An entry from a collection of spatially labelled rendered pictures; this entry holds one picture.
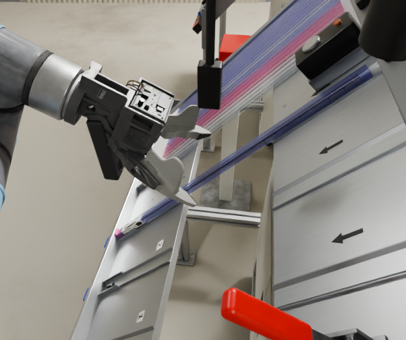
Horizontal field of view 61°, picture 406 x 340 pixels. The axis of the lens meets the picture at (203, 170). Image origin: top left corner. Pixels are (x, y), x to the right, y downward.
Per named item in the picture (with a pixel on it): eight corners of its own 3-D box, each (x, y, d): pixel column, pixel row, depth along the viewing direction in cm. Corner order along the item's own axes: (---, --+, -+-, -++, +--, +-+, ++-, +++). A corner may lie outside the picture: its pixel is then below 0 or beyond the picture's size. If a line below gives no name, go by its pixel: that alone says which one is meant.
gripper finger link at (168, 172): (197, 194, 40) (150, 137, 42) (177, 219, 44) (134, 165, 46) (214, 185, 43) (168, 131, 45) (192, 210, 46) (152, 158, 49)
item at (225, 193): (197, 214, 162) (194, 57, 107) (204, 177, 179) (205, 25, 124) (249, 220, 159) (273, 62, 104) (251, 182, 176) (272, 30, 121)
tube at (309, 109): (120, 238, 66) (115, 235, 66) (122, 232, 67) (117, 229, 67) (373, 77, 37) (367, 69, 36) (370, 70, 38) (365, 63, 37)
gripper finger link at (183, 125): (225, 115, 53) (174, 113, 47) (207, 139, 57) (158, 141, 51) (216, 100, 54) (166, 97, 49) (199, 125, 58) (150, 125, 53)
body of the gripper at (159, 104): (168, 130, 42) (71, 82, 39) (143, 171, 48) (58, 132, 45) (180, 96, 47) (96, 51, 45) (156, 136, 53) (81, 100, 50)
